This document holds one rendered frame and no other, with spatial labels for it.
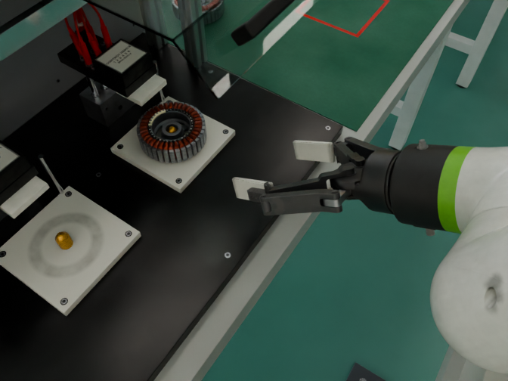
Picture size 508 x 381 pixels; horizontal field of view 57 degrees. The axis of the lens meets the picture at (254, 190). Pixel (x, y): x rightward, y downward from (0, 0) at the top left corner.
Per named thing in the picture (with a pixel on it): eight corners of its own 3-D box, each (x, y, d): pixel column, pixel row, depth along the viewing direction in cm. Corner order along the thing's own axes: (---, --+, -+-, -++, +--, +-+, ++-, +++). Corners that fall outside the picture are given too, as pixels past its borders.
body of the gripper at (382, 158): (391, 229, 53) (323, 216, 60) (423, 196, 58) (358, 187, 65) (382, 168, 50) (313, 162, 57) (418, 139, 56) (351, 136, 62)
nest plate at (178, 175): (235, 134, 82) (235, 130, 81) (181, 193, 75) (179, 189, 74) (168, 100, 87) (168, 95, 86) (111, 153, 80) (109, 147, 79)
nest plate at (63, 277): (141, 236, 71) (140, 231, 70) (66, 316, 64) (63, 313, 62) (71, 189, 75) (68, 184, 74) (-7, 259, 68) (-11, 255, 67)
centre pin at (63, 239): (75, 242, 69) (69, 233, 66) (66, 252, 68) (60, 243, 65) (66, 235, 69) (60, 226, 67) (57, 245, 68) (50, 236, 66)
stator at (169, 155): (220, 131, 81) (218, 116, 78) (178, 175, 75) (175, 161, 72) (169, 106, 84) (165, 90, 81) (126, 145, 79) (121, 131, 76)
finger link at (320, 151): (329, 144, 68) (332, 141, 68) (292, 141, 72) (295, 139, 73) (333, 162, 69) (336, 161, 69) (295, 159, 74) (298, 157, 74)
